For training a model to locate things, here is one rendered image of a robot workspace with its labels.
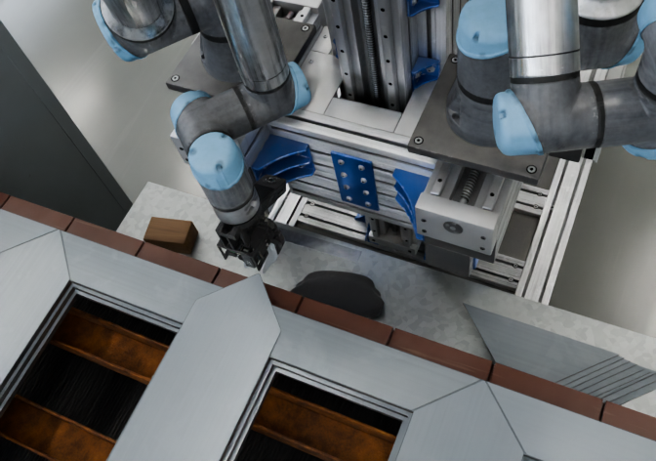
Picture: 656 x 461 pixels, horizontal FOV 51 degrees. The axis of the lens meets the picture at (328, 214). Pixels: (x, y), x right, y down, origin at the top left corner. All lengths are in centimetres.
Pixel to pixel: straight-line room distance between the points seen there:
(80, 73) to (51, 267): 175
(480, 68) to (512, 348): 55
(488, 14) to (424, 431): 65
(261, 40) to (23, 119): 102
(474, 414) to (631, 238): 128
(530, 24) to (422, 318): 77
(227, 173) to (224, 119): 11
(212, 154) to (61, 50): 232
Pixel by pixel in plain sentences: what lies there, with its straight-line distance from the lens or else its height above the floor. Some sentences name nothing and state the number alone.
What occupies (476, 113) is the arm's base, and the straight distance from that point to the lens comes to 114.
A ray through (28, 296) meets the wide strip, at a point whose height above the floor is 85.
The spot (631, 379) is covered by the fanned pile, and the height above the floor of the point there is 70.
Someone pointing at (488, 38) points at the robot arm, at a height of 126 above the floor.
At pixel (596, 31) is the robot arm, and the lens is 105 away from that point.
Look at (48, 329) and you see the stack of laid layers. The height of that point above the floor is 83.
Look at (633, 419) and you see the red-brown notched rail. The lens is 123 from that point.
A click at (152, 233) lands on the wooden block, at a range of 157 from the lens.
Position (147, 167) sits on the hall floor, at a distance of 267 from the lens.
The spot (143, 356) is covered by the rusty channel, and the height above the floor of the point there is 68.
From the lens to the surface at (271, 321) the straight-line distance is 126.
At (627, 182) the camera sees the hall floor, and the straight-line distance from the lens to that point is 245.
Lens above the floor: 198
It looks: 57 degrees down
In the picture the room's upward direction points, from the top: 16 degrees counter-clockwise
